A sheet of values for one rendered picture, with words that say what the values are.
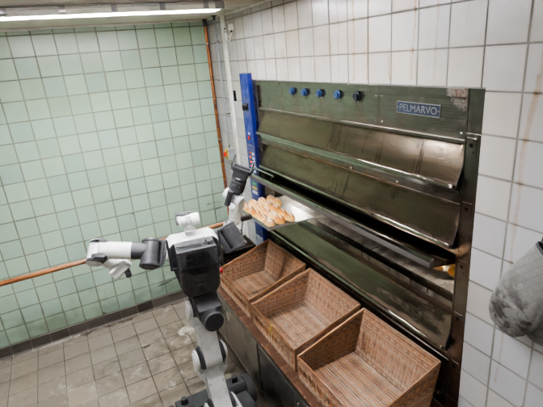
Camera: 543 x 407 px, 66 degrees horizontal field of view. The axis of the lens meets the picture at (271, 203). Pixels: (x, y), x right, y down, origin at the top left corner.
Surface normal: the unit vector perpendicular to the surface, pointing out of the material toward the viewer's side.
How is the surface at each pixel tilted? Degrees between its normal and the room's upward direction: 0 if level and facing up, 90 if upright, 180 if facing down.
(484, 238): 90
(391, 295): 70
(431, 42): 90
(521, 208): 90
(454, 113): 90
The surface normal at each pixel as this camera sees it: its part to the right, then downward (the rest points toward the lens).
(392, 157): -0.86, -0.11
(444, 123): -0.88, 0.23
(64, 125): 0.47, 0.26
